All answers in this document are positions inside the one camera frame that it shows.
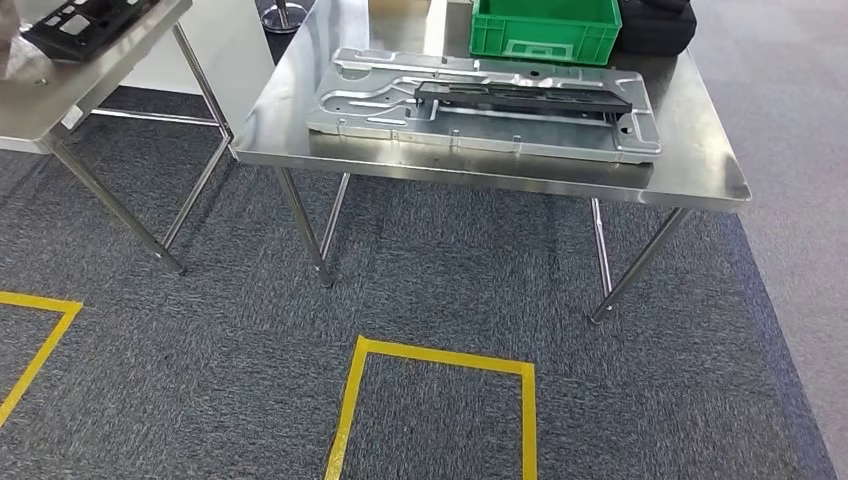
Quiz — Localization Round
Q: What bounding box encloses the green plastic crate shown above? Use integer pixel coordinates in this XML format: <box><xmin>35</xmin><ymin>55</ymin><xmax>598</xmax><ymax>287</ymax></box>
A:
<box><xmin>468</xmin><ymin>0</ymin><xmax>624</xmax><ymax>68</ymax></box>

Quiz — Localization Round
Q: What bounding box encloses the chrome stanchion post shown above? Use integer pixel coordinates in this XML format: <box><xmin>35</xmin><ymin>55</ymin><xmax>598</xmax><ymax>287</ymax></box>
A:
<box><xmin>260</xmin><ymin>0</ymin><xmax>309</xmax><ymax>34</ymax></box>

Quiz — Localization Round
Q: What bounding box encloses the white panel stand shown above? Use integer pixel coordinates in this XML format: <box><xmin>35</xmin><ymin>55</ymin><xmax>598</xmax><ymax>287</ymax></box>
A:
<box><xmin>0</xmin><ymin>0</ymin><xmax>276</xmax><ymax>157</ymax></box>

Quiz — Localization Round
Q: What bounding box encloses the black carrying bag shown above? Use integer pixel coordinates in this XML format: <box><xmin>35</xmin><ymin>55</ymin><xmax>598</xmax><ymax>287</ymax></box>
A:
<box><xmin>612</xmin><ymin>0</ymin><xmax>698</xmax><ymax>58</ymax></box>

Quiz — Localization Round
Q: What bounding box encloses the black item on side table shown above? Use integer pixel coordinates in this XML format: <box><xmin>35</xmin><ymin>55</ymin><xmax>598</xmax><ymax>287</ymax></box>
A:
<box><xmin>19</xmin><ymin>0</ymin><xmax>164</xmax><ymax>64</ymax></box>

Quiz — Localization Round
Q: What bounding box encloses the steel side table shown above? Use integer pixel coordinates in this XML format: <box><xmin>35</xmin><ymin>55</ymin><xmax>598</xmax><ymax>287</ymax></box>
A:
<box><xmin>0</xmin><ymin>0</ymin><xmax>233</xmax><ymax>276</ymax></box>

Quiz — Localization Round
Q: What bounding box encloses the stainless steel workbench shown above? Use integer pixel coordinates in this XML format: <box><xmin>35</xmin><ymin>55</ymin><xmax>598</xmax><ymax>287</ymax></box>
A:
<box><xmin>231</xmin><ymin>0</ymin><xmax>753</xmax><ymax>326</ymax></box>

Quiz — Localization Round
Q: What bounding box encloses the stamped silver metal plate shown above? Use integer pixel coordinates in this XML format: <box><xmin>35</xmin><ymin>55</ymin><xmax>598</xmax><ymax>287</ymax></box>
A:
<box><xmin>305</xmin><ymin>47</ymin><xmax>664</xmax><ymax>165</ymax></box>

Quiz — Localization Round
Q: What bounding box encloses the black plastic plate frame part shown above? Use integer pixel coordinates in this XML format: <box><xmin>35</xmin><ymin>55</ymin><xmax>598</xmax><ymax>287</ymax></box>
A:
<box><xmin>413</xmin><ymin>80</ymin><xmax>634</xmax><ymax>115</ymax></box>

